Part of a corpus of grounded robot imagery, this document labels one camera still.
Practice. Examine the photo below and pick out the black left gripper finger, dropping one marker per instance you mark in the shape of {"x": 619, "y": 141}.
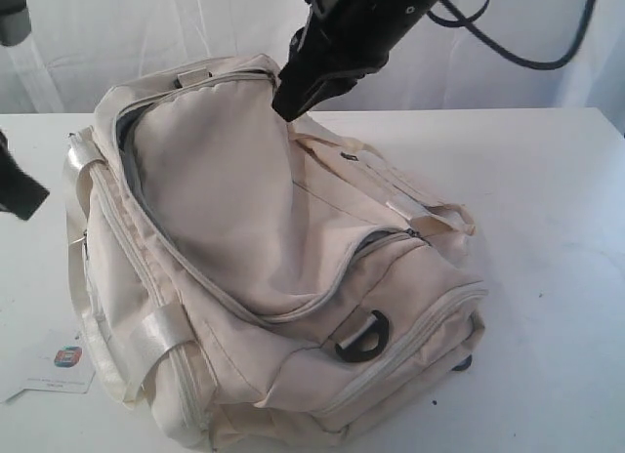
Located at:
{"x": 21, "y": 195}

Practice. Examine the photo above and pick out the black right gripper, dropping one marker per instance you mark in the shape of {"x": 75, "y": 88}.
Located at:
{"x": 334, "y": 42}

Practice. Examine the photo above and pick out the cream fabric duffel bag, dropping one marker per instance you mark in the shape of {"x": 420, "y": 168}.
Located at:
{"x": 245, "y": 275}

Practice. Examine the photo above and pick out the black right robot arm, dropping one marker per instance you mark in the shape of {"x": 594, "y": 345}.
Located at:
{"x": 395, "y": 19}

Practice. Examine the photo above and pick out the white curtain backdrop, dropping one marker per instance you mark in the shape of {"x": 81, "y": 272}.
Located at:
{"x": 63, "y": 55}

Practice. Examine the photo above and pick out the white paper card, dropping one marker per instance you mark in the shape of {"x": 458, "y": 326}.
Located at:
{"x": 59, "y": 363}

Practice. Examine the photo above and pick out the black tape roll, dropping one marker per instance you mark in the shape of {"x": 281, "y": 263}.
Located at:
{"x": 464, "y": 365}

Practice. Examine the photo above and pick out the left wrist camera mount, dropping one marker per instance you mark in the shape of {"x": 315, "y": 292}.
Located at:
{"x": 15, "y": 22}

